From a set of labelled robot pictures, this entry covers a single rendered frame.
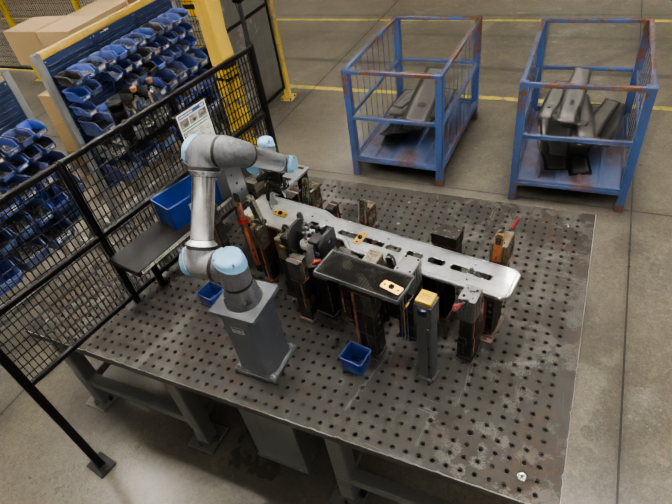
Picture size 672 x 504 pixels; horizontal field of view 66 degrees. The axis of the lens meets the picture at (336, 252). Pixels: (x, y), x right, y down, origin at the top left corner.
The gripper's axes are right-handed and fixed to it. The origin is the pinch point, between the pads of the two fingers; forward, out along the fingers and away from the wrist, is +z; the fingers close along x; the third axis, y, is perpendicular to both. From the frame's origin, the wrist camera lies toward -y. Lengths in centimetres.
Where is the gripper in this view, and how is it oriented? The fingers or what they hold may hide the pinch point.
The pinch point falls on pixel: (277, 201)
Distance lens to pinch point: 256.3
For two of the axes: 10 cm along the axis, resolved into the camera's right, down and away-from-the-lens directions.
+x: 5.4, -6.1, 5.9
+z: 1.3, 7.4, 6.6
